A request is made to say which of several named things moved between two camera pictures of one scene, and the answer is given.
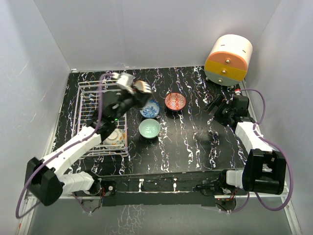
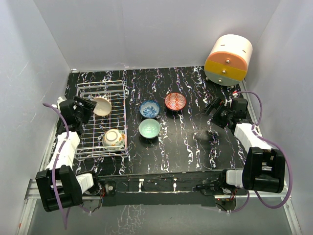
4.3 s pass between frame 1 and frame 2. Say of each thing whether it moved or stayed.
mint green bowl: stayed
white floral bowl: stayed
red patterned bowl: stayed
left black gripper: moved
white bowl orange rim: moved
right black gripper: stayed
